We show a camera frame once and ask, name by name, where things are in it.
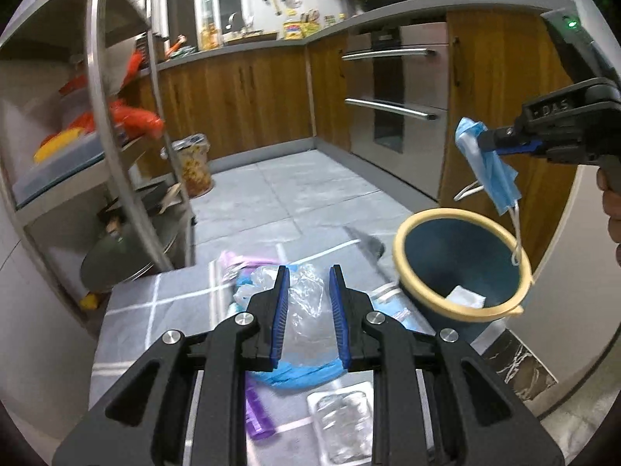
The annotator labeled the white paper towel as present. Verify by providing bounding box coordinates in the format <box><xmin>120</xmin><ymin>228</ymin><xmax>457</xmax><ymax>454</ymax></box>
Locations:
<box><xmin>444</xmin><ymin>285</ymin><xmax>487</xmax><ymax>309</ymax></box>

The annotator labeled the wide wooden cabinet door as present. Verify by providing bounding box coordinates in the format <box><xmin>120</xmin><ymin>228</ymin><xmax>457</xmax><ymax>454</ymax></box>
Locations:
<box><xmin>438</xmin><ymin>7</ymin><xmax>590</xmax><ymax>268</ymax></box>

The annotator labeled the grey countertop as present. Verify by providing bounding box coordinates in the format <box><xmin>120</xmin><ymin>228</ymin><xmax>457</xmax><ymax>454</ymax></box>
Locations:
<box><xmin>155</xmin><ymin>0</ymin><xmax>576</xmax><ymax>66</ymax></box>

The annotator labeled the clear blister tray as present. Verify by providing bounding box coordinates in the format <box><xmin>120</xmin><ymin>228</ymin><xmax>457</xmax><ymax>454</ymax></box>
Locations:
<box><xmin>307</xmin><ymin>381</ymin><xmax>376</xmax><ymax>464</ymax></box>

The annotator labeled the lilac plastic wrapper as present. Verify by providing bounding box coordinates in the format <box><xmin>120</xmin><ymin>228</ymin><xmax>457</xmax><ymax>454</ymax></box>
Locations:
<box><xmin>216</xmin><ymin>251</ymin><xmax>279</xmax><ymax>282</ymax></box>

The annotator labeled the yellow food package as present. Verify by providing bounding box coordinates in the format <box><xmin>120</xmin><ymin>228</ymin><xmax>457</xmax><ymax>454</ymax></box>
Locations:
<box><xmin>283</xmin><ymin>19</ymin><xmax>321</xmax><ymax>40</ymax></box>

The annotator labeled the wooden cabinet row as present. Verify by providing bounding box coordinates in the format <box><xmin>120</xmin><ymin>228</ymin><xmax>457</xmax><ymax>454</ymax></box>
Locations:
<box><xmin>141</xmin><ymin>39</ymin><xmax>352</xmax><ymax>168</ymax></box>

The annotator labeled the stainless steel oven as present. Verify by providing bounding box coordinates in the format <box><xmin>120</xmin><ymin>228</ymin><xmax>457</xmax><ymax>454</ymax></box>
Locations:
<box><xmin>341</xmin><ymin>22</ymin><xmax>449</xmax><ymax>202</ymax></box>

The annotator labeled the wooden handle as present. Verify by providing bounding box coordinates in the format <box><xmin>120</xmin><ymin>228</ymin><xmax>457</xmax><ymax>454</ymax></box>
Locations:
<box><xmin>158</xmin><ymin>182</ymin><xmax>183</xmax><ymax>215</ymax></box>

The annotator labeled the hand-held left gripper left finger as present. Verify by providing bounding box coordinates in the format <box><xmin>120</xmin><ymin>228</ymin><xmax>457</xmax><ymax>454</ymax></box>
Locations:
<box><xmin>52</xmin><ymin>264</ymin><xmax>292</xmax><ymax>466</ymax></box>

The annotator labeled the grey storage box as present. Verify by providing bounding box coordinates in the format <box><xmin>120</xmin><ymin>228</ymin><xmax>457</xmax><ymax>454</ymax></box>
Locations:
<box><xmin>12</xmin><ymin>131</ymin><xmax>127</xmax><ymax>207</ymax></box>

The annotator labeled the jar of yellow food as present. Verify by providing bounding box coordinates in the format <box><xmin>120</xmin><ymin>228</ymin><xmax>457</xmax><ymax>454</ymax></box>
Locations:
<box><xmin>201</xmin><ymin>19</ymin><xmax>222</xmax><ymax>50</ymax></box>

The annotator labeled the person's right hand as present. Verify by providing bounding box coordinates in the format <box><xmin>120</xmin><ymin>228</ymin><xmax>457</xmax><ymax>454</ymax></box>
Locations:
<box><xmin>598</xmin><ymin>175</ymin><xmax>621</xmax><ymax>265</ymax></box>

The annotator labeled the small orange plastic bag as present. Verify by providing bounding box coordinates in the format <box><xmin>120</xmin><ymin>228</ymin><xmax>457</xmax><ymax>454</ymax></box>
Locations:
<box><xmin>125</xmin><ymin>51</ymin><xmax>146</xmax><ymax>79</ymax></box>

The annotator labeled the large orange plastic bag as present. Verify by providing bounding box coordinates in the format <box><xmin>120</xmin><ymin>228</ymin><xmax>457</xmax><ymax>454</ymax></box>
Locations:
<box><xmin>109</xmin><ymin>99</ymin><xmax>166</xmax><ymax>139</ymax></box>

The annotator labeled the metal shelf rack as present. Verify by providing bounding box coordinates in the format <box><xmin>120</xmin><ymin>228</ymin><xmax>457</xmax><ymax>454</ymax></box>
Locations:
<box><xmin>0</xmin><ymin>0</ymin><xmax>197</xmax><ymax>311</ymax></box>

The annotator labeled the flower-patterned waste bin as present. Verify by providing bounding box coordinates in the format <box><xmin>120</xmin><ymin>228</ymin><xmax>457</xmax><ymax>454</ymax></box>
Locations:
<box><xmin>162</xmin><ymin>133</ymin><xmax>214</xmax><ymax>198</ymax></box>

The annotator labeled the grey checked mat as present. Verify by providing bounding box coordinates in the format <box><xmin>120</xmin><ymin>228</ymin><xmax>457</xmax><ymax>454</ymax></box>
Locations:
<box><xmin>88</xmin><ymin>226</ymin><xmax>508</xmax><ymax>466</ymax></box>

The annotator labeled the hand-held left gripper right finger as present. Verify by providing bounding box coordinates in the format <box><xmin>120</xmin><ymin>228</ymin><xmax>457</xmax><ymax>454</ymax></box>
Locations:
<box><xmin>329</xmin><ymin>264</ymin><xmax>566</xmax><ymax>466</ymax></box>

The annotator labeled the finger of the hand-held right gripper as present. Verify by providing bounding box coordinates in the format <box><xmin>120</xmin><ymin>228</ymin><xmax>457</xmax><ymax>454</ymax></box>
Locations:
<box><xmin>478</xmin><ymin>126</ymin><xmax>527</xmax><ymax>149</ymax></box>
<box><xmin>492</xmin><ymin>140</ymin><xmax>544</xmax><ymax>157</ymax></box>

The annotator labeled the purple printed wrapper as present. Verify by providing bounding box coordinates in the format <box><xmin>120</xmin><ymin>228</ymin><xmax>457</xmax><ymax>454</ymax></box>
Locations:
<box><xmin>244</xmin><ymin>379</ymin><xmax>277</xmax><ymax>442</ymax></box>

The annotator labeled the glass pot lid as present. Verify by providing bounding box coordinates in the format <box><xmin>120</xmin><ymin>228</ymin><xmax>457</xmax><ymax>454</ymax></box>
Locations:
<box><xmin>80</xmin><ymin>214</ymin><xmax>178</xmax><ymax>294</ymax></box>

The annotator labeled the blue plastic bag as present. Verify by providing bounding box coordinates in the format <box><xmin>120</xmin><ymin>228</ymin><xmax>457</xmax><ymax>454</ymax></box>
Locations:
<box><xmin>233</xmin><ymin>272</ymin><xmax>343</xmax><ymax>391</ymax></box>

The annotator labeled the yellow plastic packet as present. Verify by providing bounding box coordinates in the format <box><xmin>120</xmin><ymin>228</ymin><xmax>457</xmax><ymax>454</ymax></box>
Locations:
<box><xmin>34</xmin><ymin>127</ymin><xmax>85</xmax><ymax>163</ymax></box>

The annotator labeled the blue bin with yellow rim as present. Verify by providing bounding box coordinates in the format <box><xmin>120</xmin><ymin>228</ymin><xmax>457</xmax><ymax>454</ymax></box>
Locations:
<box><xmin>392</xmin><ymin>208</ymin><xmax>534</xmax><ymax>338</ymax></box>

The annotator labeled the clear plastic bag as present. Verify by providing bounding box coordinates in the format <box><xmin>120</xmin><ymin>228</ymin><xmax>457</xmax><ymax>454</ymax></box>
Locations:
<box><xmin>250</xmin><ymin>263</ymin><xmax>340</xmax><ymax>365</ymax></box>

